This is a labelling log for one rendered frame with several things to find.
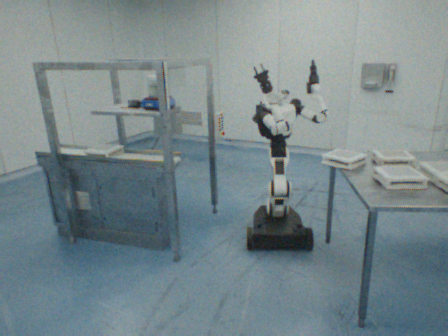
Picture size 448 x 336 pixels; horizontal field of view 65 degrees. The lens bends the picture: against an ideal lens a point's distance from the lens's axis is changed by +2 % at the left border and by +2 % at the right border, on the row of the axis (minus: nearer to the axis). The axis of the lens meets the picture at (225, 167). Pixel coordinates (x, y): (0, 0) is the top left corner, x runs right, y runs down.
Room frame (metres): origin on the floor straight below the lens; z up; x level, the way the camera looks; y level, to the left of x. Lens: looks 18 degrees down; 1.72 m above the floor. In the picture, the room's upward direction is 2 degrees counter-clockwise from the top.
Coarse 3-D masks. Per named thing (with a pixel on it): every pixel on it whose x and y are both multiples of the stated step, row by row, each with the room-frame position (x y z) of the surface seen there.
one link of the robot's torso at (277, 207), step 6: (270, 186) 2.77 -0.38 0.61; (270, 192) 2.77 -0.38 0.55; (270, 198) 2.80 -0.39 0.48; (276, 198) 2.79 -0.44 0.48; (282, 198) 2.79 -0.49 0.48; (288, 198) 2.79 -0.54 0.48; (270, 204) 2.99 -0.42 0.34; (276, 204) 2.92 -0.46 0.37; (282, 204) 2.92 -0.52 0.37; (270, 210) 2.95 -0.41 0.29; (276, 210) 2.89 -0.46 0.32; (282, 210) 2.89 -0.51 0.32; (270, 216) 2.98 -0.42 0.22; (276, 216) 2.95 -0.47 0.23; (282, 216) 2.94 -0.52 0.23
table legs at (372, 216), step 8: (328, 192) 2.86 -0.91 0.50; (328, 200) 2.84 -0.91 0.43; (328, 208) 2.83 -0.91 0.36; (328, 216) 2.83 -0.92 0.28; (368, 216) 1.84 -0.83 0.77; (376, 216) 1.81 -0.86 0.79; (328, 224) 2.83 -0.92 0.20; (368, 224) 1.83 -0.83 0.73; (376, 224) 1.81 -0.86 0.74; (328, 232) 2.83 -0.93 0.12; (368, 232) 1.82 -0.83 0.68; (328, 240) 2.83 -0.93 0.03; (368, 240) 1.81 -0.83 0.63; (368, 248) 1.81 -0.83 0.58; (368, 256) 1.81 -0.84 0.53; (368, 264) 1.81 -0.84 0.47; (368, 272) 1.81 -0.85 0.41; (368, 280) 1.81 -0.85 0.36; (368, 288) 1.81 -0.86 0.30; (360, 296) 1.84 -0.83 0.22; (368, 296) 1.81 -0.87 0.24; (360, 304) 1.82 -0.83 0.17; (360, 312) 1.81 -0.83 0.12; (360, 320) 1.82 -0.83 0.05
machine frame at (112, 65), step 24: (48, 96) 2.98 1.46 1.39; (120, 96) 3.91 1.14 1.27; (48, 120) 2.95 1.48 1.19; (120, 120) 3.87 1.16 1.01; (168, 120) 2.61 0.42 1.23; (120, 144) 3.88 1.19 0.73; (168, 144) 2.59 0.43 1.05; (168, 168) 2.60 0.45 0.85; (216, 168) 3.55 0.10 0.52; (168, 192) 2.60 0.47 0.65; (216, 192) 3.53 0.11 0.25; (72, 216) 2.99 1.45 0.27; (168, 216) 2.61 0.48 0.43; (72, 240) 2.96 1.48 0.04
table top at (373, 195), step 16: (368, 160) 2.62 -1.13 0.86; (432, 160) 2.58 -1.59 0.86; (352, 176) 2.27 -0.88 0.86; (368, 176) 2.27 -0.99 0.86; (368, 192) 1.99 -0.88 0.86; (384, 192) 1.98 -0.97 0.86; (400, 192) 1.97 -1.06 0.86; (416, 192) 1.97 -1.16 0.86; (432, 192) 1.96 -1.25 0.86; (368, 208) 1.80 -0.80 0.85; (384, 208) 1.79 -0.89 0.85; (400, 208) 1.78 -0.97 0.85; (416, 208) 1.77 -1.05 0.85; (432, 208) 1.77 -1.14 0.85
